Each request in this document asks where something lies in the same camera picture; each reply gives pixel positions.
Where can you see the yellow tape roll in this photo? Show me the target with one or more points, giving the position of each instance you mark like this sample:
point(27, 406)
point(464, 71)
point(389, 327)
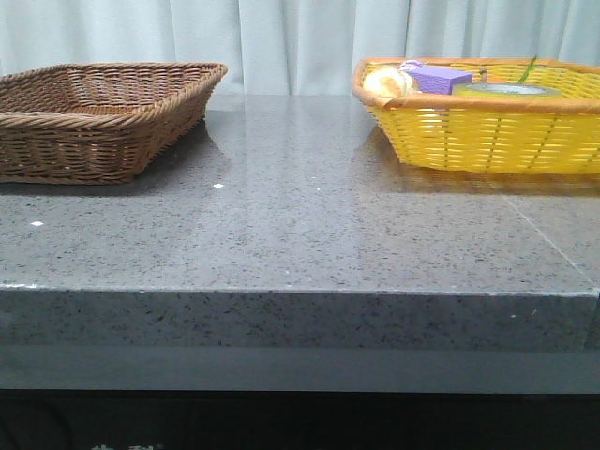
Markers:
point(504, 90)

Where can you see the cream bread roll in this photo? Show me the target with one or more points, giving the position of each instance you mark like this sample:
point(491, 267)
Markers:
point(390, 82)

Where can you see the white curtain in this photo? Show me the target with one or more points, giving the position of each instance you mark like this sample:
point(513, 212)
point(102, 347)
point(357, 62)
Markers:
point(292, 47)

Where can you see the purple block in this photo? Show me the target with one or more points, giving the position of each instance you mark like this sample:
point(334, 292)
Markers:
point(439, 80)

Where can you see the brown wicker basket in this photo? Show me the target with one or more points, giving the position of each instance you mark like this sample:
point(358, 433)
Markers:
point(98, 123)

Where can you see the yellow woven basket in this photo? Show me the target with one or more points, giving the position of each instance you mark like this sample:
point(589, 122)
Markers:
point(493, 134)

